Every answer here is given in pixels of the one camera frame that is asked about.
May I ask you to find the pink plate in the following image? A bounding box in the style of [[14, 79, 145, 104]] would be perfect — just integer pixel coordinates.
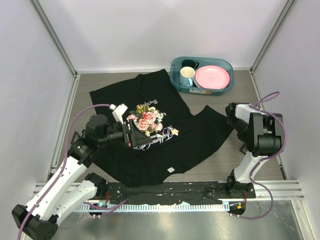
[[195, 65, 230, 90]]

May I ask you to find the dark green mug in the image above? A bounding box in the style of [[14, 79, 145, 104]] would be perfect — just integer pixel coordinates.
[[181, 59, 199, 70]]

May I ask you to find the teal plastic basin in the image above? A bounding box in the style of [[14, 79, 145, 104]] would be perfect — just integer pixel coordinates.
[[169, 56, 234, 95]]

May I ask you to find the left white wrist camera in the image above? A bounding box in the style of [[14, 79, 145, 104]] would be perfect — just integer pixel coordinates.
[[109, 103, 128, 125]]

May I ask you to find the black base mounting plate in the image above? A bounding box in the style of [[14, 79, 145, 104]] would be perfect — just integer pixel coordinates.
[[106, 181, 256, 206]]

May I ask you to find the white slotted cable duct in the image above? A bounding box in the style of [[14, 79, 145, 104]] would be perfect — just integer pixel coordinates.
[[74, 201, 230, 213]]

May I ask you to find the right black display box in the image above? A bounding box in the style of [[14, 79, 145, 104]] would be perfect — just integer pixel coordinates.
[[239, 144, 246, 155]]

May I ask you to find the white garment label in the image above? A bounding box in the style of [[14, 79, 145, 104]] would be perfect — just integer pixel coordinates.
[[167, 167, 175, 173]]

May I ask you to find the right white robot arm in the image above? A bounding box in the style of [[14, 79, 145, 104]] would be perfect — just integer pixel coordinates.
[[225, 102, 286, 198]]

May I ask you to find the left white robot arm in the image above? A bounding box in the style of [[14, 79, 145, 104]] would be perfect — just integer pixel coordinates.
[[11, 114, 152, 240]]

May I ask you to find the black floral print t-shirt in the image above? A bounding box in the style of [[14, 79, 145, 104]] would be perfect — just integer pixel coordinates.
[[90, 69, 233, 188]]

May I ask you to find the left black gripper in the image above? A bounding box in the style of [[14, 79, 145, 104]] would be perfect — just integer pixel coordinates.
[[97, 118, 152, 147]]

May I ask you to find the light blue mug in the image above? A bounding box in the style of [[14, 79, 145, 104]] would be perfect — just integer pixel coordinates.
[[179, 66, 196, 87]]

